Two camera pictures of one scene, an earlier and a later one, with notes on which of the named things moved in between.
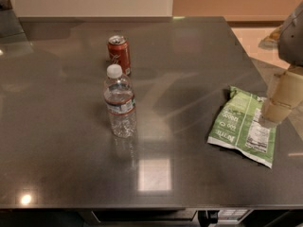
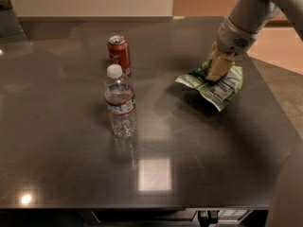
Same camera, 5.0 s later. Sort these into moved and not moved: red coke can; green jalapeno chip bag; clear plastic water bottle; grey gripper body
Moved: grey gripper body; green jalapeno chip bag
Not moved: clear plastic water bottle; red coke can
